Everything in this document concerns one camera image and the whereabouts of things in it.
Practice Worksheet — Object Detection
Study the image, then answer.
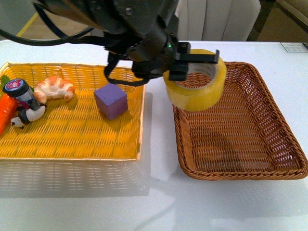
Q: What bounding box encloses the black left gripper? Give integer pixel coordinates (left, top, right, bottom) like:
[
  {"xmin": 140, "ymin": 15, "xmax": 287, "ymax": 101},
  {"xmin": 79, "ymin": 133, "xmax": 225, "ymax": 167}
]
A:
[{"xmin": 108, "ymin": 28, "xmax": 219, "ymax": 81}]

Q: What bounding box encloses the yellow tape roll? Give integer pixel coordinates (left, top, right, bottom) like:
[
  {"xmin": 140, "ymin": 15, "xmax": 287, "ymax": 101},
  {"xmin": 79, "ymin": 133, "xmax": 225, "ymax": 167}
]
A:
[{"xmin": 163, "ymin": 57, "xmax": 227, "ymax": 112}]

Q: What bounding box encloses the brown wicker basket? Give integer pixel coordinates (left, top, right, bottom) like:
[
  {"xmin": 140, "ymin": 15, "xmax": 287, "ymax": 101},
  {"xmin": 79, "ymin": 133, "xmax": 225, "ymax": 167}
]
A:
[{"xmin": 173, "ymin": 62, "xmax": 308, "ymax": 180}]

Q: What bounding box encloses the grey chair right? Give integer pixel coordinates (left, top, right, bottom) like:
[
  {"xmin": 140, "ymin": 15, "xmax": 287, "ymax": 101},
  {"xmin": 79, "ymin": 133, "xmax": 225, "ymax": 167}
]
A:
[{"xmin": 175, "ymin": 0, "xmax": 261, "ymax": 41}]

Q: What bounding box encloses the purple foam cube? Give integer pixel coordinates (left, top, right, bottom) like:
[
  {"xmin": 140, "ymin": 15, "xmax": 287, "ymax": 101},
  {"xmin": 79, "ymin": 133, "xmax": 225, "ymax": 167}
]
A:
[{"xmin": 94, "ymin": 83, "xmax": 128, "ymax": 120}]

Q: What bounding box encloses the table label sticker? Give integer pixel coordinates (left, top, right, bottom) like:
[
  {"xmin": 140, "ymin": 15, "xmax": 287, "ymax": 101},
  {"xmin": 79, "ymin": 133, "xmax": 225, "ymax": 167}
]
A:
[{"xmin": 280, "ymin": 42, "xmax": 308, "ymax": 53}]

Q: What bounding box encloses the toy croissant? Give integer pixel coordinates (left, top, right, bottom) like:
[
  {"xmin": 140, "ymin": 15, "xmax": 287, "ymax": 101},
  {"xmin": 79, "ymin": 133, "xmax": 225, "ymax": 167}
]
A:
[{"xmin": 33, "ymin": 76, "xmax": 75, "ymax": 103}]

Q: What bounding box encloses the toy panda figure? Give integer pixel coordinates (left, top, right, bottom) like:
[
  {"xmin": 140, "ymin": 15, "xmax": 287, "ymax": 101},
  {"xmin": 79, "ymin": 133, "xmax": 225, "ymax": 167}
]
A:
[{"xmin": 11, "ymin": 100, "xmax": 46, "ymax": 129}]

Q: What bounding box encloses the small black jar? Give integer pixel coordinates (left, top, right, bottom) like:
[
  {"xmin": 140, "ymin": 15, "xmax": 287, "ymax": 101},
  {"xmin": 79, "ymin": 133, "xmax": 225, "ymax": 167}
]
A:
[{"xmin": 2, "ymin": 78, "xmax": 34, "ymax": 105}]

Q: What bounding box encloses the orange toy carrot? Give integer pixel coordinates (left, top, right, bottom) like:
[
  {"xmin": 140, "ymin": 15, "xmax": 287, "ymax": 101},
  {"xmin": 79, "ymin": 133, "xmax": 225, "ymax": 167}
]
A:
[{"xmin": 0, "ymin": 75, "xmax": 18, "ymax": 134}]

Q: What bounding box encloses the black cable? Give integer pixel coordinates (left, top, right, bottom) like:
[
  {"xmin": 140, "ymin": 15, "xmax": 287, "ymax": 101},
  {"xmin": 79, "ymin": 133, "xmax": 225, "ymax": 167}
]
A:
[{"xmin": 0, "ymin": 2, "xmax": 150, "ymax": 87}]

